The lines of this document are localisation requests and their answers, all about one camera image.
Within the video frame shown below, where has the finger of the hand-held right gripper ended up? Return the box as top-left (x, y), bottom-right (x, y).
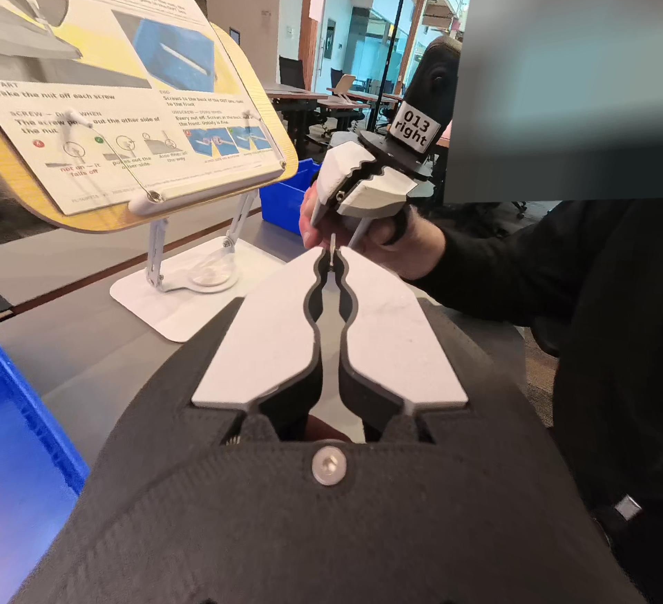
top-left (337, 168), bottom-right (419, 219)
top-left (311, 140), bottom-right (386, 225)

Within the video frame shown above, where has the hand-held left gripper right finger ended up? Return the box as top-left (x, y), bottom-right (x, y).
top-left (336, 246), bottom-right (470, 442)

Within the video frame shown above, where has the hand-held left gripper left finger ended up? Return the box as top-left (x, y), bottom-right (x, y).
top-left (191, 246), bottom-right (324, 442)

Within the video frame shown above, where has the blue plastic bin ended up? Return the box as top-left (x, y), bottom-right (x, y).
top-left (259, 158), bottom-right (323, 238)
top-left (0, 345), bottom-right (90, 604)

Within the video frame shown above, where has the person's right forearm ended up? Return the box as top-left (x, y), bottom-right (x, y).
top-left (412, 200), bottom-right (581, 327)

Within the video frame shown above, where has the person's right hand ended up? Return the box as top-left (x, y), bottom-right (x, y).
top-left (299, 183), bottom-right (447, 282)

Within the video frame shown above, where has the dark wooden desk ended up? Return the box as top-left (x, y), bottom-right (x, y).
top-left (264, 84), bottom-right (332, 149)

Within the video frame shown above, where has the black office chair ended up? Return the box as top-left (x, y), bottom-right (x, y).
top-left (279, 56), bottom-right (307, 92)

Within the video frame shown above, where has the wooden pillar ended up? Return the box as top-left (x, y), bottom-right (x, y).
top-left (298, 0), bottom-right (328, 92)

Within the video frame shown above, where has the person's black sweater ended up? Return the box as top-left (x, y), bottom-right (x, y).
top-left (528, 200), bottom-right (663, 604)

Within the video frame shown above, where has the printed instruction sheet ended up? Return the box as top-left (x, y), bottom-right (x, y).
top-left (0, 0), bottom-right (288, 216)

